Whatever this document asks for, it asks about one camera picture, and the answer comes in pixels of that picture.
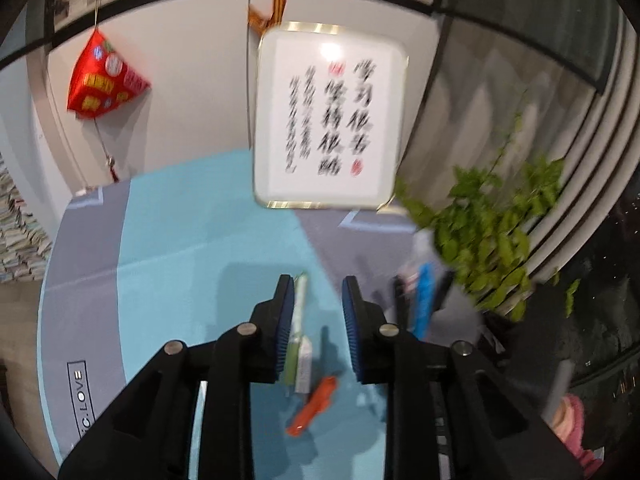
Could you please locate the person's right hand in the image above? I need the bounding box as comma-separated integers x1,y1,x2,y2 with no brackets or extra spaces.
550,393,585,456

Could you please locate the blue marker pen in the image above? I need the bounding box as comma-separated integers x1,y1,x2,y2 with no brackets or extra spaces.
411,262,436,339

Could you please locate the red hanging pouch ornament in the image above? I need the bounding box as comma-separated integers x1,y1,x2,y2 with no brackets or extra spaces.
66,28,151,119

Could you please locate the framed calligraphy sign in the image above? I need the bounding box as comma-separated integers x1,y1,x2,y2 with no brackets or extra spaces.
253,22,409,209

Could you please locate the green white pen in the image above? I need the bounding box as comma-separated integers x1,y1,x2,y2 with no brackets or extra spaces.
282,273,312,396

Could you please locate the green potted plant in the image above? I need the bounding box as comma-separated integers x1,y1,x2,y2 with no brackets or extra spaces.
395,112,564,323

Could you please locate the teal grey table cloth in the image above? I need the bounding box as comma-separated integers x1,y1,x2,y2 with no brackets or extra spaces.
38,151,420,479

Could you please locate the translucent plastic cup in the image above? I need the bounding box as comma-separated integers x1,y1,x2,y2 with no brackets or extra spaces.
393,229,449,340

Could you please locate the stack of papers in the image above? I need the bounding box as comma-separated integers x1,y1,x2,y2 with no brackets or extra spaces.
0,160,52,284

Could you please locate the orange utility knife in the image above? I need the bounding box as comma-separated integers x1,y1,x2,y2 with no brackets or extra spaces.
286,376,338,438

